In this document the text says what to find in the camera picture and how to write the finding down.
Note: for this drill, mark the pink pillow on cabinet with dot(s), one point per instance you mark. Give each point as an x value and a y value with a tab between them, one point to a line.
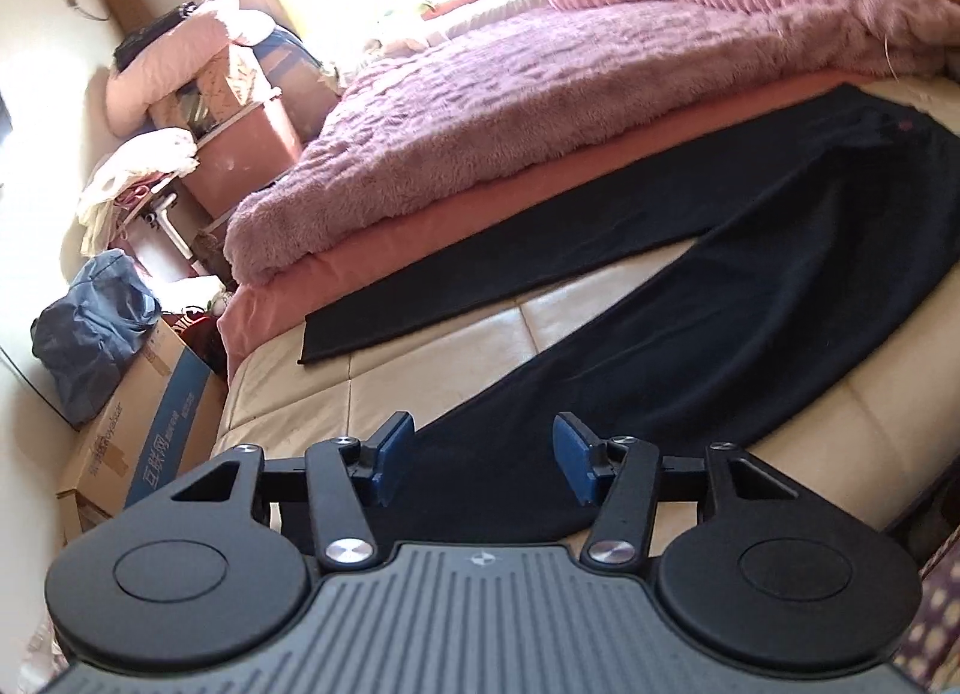
176	56

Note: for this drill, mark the black bag on cabinet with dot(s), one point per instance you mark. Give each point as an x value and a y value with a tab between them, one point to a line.
135	42

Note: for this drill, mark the blue-grey cloth bag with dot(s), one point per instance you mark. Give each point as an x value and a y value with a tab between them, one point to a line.
88	338

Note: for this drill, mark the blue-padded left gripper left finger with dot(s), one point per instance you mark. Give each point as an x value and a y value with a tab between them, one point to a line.
346	477

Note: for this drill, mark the fluffy purple-pink blanket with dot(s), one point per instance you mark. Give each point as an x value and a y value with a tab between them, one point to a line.
547	82

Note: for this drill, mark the black pants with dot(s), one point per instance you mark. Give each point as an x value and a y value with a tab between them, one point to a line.
811	234

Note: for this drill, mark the salmon pink bed sheet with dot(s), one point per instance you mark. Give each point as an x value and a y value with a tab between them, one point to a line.
257	314

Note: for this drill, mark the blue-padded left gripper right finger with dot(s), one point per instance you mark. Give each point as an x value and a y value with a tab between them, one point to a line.
619	477

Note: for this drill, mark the cardboard box with blue print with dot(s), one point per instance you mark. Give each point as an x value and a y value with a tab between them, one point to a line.
161	421

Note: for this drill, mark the white cloth pile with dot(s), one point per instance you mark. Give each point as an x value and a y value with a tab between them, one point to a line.
124	180

